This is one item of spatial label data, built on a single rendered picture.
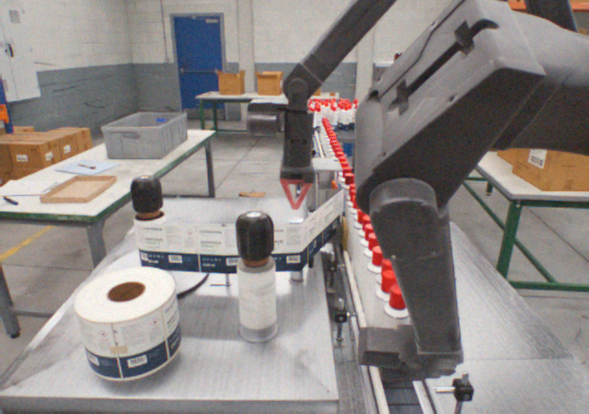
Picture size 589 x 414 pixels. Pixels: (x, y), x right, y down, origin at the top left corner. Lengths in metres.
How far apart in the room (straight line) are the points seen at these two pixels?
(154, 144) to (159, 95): 6.55
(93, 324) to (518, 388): 0.88
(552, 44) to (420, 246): 0.13
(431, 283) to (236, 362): 0.60
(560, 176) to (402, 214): 2.31
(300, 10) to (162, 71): 3.17
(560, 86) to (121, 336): 0.80
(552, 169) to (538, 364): 1.53
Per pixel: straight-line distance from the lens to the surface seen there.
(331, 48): 0.73
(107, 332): 0.86
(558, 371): 1.12
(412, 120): 0.22
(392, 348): 0.62
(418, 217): 0.24
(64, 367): 1.02
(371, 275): 0.92
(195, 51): 8.87
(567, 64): 0.23
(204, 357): 0.94
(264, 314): 0.91
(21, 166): 4.71
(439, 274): 0.38
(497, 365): 1.07
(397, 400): 0.86
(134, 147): 2.83
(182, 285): 1.15
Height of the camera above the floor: 1.51
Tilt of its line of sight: 20 degrees down
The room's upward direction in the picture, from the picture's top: straight up
